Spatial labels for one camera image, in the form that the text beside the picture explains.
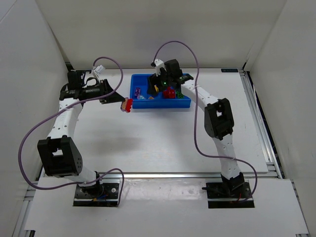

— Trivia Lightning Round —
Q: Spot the red flower lego brick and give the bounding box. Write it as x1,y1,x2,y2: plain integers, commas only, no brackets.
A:
162,89,176,99

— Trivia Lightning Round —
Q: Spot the purple rounded lego brick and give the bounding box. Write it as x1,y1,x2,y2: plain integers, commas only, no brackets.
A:
120,97,128,112

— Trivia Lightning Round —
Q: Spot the red half-round lego brick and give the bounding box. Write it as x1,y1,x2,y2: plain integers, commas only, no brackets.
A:
125,98,133,113

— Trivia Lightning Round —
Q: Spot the purple butterfly lego brick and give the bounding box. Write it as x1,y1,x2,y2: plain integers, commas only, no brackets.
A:
134,87,141,97

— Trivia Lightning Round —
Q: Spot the green 2x4 lego brick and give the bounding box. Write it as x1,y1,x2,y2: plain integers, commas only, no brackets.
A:
176,91,185,99

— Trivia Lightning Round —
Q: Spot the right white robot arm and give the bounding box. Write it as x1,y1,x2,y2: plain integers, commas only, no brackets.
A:
147,59,245,197

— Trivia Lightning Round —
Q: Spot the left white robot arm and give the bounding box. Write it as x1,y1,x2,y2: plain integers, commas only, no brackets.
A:
37,71,127,187

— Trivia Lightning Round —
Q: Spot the blue divided plastic bin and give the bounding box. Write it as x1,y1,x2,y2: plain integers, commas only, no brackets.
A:
130,74,191,109

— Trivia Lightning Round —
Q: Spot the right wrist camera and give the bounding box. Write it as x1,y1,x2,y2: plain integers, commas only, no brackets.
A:
151,59,164,77

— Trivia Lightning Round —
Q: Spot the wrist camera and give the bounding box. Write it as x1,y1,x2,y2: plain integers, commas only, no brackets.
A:
93,65,105,78
151,59,164,77

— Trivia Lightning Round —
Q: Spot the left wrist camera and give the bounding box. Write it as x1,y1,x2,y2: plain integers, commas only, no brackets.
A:
93,65,105,78

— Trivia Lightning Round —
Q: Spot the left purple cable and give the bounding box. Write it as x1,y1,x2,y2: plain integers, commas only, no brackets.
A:
18,56,124,207

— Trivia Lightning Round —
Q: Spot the purple cable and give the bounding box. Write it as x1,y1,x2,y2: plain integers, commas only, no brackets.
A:
154,40,257,203
18,56,124,207

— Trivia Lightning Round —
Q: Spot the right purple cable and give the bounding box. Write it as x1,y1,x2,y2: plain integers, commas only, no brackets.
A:
154,40,257,203

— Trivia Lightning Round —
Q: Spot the aluminium frame rail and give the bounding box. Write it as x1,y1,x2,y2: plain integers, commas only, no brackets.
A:
104,171,278,179

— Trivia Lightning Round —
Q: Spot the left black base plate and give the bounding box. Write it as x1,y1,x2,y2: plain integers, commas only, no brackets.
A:
73,179,121,207

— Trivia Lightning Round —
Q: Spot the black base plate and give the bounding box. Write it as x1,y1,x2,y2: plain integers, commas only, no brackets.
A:
73,179,121,207
202,182,255,209

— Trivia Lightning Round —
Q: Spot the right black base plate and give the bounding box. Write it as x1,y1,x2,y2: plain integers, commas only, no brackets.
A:
202,182,255,209

